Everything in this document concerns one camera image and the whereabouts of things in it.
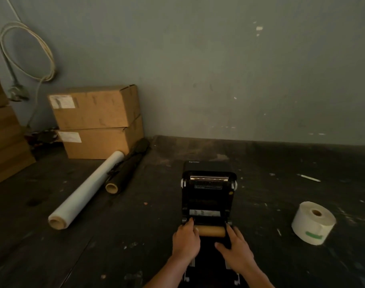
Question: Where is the small white stick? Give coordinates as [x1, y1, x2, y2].
[296, 174, 321, 183]

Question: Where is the white coiled cable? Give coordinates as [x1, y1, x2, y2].
[0, 0, 57, 129]

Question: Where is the black printer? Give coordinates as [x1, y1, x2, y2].
[179, 160, 242, 288]

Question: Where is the white plastic film roll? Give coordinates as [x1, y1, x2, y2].
[47, 150, 125, 230]

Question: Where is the person's left forearm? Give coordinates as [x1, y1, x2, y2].
[143, 256, 190, 288]

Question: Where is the black film roll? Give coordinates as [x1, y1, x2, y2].
[105, 138, 151, 194]

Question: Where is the large brown cardboard box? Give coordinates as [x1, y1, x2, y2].
[47, 84, 141, 131]
[55, 115, 145, 160]

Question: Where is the grey wall plug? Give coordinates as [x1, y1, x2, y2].
[7, 84, 30, 102]

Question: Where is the dark cable bundle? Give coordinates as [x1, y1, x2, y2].
[25, 127, 62, 147]

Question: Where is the white paper roll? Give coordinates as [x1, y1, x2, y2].
[291, 201, 337, 246]

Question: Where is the person's right hand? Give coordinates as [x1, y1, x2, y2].
[214, 223, 258, 275]

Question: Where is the person's left hand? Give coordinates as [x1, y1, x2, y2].
[172, 218, 201, 264]

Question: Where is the brown cardboard roll core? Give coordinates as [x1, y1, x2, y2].
[194, 225, 226, 238]

